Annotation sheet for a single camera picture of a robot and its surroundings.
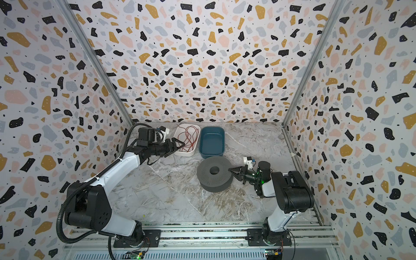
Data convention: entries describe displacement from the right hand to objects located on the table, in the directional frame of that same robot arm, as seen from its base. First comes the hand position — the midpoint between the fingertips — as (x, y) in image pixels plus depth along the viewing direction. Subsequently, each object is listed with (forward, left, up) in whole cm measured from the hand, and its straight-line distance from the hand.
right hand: (227, 168), depth 85 cm
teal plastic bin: (+27, +10, -11) cm, 30 cm away
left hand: (+9, +24, +10) cm, 28 cm away
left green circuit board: (-37, +41, -11) cm, 56 cm away
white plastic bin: (+32, +33, -6) cm, 46 cm away
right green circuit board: (-36, -19, -12) cm, 42 cm away
